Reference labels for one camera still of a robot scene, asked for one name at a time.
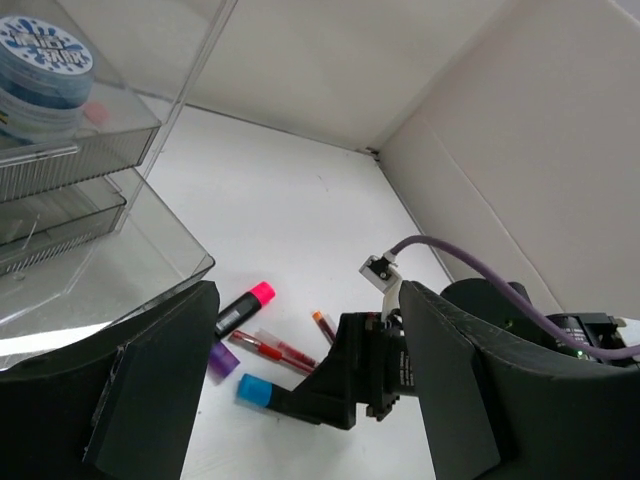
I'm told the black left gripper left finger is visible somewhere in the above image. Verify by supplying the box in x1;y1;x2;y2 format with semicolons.
1;281;219;479

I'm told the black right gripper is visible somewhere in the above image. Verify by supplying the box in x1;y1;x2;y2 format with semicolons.
269;309;418;429

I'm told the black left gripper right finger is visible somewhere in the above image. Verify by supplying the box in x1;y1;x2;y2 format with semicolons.
399;281;639;479

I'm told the blue cap highlighter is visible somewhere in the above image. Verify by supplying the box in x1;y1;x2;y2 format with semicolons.
235;374;294;414

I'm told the purple cap highlighter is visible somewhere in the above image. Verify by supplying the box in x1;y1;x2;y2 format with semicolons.
208;342;240;384

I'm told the pink cap highlighter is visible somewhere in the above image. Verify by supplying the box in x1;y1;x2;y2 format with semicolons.
214;282;276;339

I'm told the clear plastic organizer box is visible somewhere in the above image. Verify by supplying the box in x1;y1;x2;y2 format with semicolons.
1;1;235;354

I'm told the blue jar front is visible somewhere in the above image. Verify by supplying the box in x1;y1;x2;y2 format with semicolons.
1;15;94;143

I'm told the red pen with clip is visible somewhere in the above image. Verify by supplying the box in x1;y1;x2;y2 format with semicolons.
312;311;336;345

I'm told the dark red gel pen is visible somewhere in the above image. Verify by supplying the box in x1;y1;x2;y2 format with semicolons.
256;329;319;369

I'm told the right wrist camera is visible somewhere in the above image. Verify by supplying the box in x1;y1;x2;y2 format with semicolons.
359;255;403;319

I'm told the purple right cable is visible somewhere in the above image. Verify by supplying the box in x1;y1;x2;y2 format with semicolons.
387;235;640;362

